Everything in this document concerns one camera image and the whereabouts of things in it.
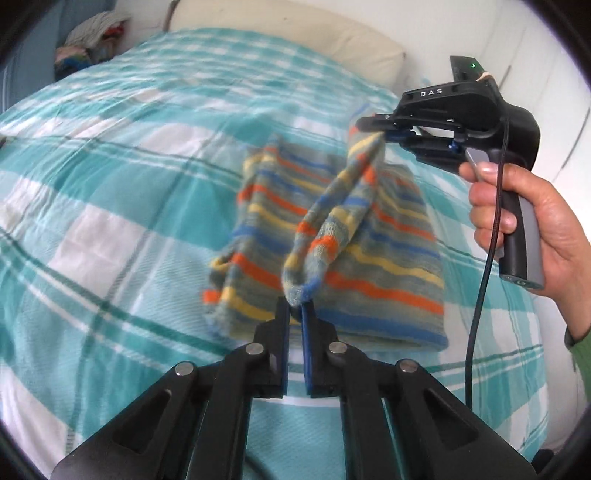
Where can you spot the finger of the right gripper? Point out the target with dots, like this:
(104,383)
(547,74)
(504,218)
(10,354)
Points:
(422,144)
(381,123)

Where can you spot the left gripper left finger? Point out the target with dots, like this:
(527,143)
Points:
(193,422)

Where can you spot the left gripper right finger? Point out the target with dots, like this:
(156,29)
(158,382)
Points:
(398,421)

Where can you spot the striped knit sweater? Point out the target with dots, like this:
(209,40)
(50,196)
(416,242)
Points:
(348,232)

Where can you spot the green sleeve forearm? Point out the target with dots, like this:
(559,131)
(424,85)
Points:
(580,349)

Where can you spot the pile of clothes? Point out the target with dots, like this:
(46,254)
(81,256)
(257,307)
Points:
(90,43)

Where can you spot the person's right hand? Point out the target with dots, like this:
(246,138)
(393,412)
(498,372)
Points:
(564,246)

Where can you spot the cream padded headboard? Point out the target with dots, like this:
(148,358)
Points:
(359,48)

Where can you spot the teal plaid bed cover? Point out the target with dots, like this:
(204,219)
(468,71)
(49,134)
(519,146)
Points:
(119,187)

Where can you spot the blue curtain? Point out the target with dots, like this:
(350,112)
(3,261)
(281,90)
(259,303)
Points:
(30,66)

